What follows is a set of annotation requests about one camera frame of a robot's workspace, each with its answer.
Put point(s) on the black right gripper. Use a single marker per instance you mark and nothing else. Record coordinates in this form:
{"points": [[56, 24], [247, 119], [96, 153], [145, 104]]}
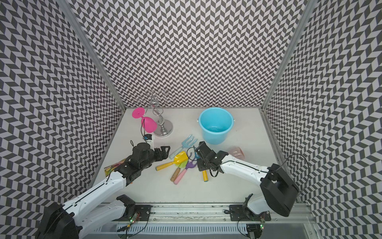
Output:
{"points": [[200, 165]]}

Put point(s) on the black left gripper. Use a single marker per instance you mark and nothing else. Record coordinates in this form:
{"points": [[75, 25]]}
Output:
{"points": [[164, 153]]}

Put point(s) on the purple toy rake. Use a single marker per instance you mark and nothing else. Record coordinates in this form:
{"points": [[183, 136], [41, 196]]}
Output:
{"points": [[190, 165]]}

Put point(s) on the yellow toy shovel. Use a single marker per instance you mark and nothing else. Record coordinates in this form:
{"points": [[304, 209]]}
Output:
{"points": [[178, 159]]}

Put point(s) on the green toy trowel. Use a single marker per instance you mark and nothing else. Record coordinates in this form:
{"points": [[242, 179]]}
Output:
{"points": [[178, 170]]}

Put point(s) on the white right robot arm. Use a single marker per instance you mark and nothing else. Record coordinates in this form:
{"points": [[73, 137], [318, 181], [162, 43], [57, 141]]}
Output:
{"points": [[278, 191]]}

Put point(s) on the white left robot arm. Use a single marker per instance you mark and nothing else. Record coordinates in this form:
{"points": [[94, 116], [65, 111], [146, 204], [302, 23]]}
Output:
{"points": [[81, 215]]}

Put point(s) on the light blue toy rake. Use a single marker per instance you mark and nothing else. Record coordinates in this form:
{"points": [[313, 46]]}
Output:
{"points": [[187, 143]]}

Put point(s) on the pink plastic wine glass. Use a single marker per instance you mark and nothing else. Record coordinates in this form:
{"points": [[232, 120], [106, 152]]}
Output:
{"points": [[147, 123]]}

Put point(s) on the turquoise plastic bucket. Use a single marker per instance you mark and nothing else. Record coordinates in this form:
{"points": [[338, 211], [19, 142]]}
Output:
{"points": [[215, 123]]}

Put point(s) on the colourful snack packet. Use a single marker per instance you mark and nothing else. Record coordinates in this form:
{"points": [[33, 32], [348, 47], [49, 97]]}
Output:
{"points": [[109, 169]]}

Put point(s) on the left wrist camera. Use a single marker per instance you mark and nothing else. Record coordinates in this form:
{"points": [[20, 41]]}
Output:
{"points": [[149, 139]]}

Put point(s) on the chrome wire stand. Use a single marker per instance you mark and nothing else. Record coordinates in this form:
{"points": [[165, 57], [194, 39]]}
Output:
{"points": [[152, 99]]}

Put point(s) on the aluminium corner post left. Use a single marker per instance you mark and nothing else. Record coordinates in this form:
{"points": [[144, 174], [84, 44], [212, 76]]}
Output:
{"points": [[71, 18]]}

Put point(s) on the aluminium corner post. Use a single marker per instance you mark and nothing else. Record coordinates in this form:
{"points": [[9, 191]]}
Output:
{"points": [[290, 49], [71, 18]]}

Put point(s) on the aluminium corner post right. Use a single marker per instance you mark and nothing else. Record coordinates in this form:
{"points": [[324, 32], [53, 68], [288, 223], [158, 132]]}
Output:
{"points": [[290, 49]]}

